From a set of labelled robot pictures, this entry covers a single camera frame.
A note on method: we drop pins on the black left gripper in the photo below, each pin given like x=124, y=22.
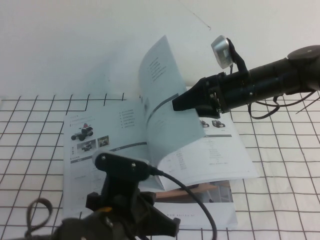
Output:
x=125, y=207

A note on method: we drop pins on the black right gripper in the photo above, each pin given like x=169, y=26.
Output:
x=235, y=92

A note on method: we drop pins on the white product catalogue book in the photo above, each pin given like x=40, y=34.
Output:
x=225, y=155

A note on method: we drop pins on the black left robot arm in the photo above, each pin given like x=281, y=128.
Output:
x=87, y=230

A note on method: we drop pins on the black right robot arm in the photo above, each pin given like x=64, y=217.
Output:
x=275, y=77

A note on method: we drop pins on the closed white booklet with web address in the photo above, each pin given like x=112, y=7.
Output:
x=220, y=215

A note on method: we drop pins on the white tablecloth with black grid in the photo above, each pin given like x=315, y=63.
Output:
x=287, y=175

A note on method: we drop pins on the black left wrist camera bracket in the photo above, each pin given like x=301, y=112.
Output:
x=120, y=166

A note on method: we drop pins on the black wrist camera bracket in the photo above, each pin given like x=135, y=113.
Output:
x=241, y=65
x=120, y=166

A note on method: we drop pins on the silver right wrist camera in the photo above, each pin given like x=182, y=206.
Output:
x=222, y=53

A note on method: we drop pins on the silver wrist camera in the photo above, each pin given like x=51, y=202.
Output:
x=95, y=156
x=222, y=53

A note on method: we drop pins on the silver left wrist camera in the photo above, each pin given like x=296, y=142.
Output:
x=95, y=156

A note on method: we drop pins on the black right wrist camera bracket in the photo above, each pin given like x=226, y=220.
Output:
x=241, y=65

